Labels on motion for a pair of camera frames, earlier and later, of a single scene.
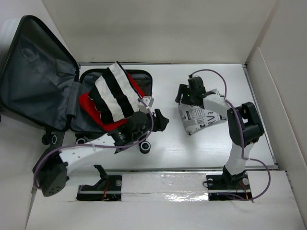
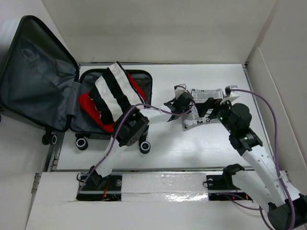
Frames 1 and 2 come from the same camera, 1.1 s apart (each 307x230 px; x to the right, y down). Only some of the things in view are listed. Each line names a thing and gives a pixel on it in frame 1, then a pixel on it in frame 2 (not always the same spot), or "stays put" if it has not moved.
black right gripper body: x=193 y=94 to x=223 y=118
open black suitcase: x=40 y=83 stays put
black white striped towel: x=114 y=97 stays put
